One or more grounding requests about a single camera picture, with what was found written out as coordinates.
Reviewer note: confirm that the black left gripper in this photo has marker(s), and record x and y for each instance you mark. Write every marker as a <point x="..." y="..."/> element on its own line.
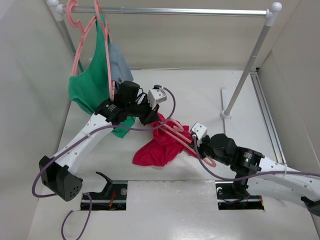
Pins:
<point x="152" y="115"/>

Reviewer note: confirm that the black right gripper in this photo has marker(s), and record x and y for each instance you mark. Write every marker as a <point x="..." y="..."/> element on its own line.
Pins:
<point x="202" y="155"/>

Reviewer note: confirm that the red t shirt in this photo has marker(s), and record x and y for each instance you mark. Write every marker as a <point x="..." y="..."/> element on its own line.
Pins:
<point x="143" y="157"/>

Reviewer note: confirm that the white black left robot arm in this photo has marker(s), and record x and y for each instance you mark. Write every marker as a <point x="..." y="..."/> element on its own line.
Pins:
<point x="58" y="173"/>

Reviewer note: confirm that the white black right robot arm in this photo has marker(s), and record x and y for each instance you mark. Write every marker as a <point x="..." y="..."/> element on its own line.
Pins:
<point x="258" y="175"/>

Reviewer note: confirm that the pink hanger with clothes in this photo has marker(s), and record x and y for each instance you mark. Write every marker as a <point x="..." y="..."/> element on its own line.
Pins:
<point x="102" y="20"/>

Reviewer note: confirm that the grey denim garment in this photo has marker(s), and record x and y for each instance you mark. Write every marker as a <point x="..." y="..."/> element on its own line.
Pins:
<point x="120" y="71"/>

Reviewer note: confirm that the green tank top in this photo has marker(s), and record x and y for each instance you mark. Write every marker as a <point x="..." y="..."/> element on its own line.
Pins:
<point x="90" y="88"/>

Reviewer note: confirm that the silver white clothes rack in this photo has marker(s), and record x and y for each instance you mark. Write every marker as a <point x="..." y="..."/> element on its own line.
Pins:
<point x="270" y="15"/>

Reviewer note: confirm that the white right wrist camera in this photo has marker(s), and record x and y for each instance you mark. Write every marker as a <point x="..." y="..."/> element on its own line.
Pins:
<point x="199" y="130"/>

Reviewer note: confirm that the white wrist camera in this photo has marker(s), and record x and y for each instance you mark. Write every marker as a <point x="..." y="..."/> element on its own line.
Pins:
<point x="199" y="130"/>
<point x="156" y="95"/>

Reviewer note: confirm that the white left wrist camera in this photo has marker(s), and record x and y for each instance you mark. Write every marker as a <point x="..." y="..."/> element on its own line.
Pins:
<point x="156" y="95"/>

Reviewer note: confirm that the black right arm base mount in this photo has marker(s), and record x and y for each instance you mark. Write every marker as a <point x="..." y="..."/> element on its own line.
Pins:
<point x="229" y="200"/>

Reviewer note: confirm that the aluminium rail on right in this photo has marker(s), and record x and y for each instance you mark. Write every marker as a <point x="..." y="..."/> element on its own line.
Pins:
<point x="267" y="118"/>

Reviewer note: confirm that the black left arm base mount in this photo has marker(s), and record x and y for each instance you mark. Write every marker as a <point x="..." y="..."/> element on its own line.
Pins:
<point x="108" y="194"/>

